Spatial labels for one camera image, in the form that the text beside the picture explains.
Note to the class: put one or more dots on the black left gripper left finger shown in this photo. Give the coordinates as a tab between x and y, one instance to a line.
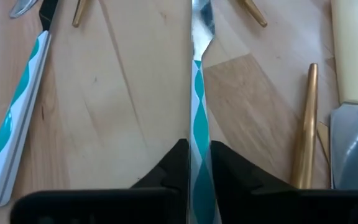
120	205

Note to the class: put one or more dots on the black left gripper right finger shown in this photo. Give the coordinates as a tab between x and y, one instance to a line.
291	205

